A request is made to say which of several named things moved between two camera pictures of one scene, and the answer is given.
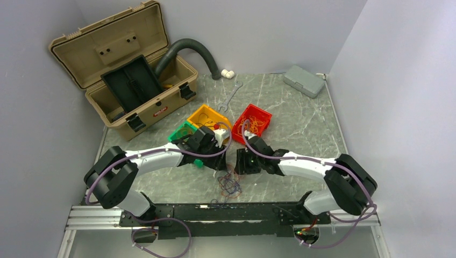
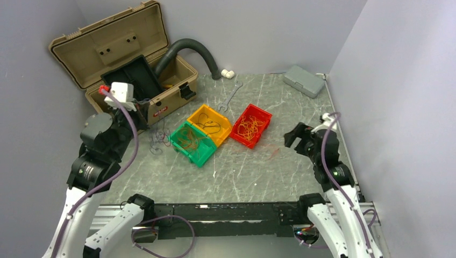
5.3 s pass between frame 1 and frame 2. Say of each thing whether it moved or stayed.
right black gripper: moved
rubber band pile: moved
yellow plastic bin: stayed
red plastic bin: stayed
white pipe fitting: stayed
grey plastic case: stayed
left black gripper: moved
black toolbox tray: stayed
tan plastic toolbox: stayed
